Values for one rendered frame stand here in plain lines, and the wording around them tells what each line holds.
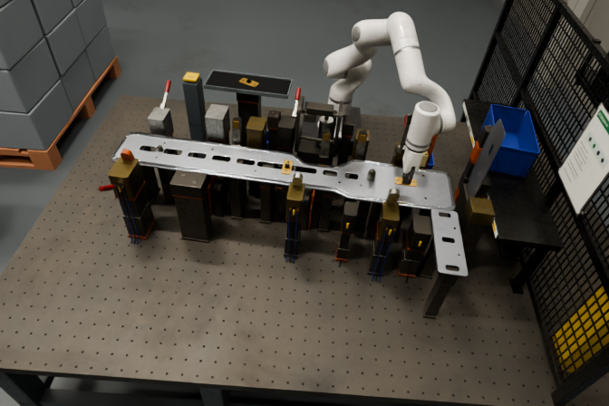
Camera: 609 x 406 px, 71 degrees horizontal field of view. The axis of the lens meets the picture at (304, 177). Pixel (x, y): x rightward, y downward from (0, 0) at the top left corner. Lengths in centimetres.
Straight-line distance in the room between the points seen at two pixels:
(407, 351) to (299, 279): 48
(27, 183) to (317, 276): 234
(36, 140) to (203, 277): 195
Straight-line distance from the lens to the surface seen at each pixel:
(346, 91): 213
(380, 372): 162
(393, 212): 157
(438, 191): 177
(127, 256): 191
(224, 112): 185
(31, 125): 333
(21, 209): 333
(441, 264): 154
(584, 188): 169
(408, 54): 155
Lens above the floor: 217
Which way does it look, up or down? 43 degrees down
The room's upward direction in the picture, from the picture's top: 5 degrees clockwise
